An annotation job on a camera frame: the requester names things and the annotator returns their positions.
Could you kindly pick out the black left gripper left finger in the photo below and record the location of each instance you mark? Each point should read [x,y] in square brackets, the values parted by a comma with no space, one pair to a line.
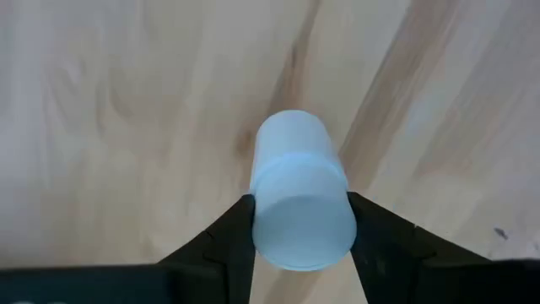
[202,274]

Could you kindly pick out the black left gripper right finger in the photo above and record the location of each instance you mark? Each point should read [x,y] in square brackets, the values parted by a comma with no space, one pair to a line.
[405,266]

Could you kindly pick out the white pill bottle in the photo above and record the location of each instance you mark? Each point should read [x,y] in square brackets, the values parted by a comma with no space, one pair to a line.
[301,198]

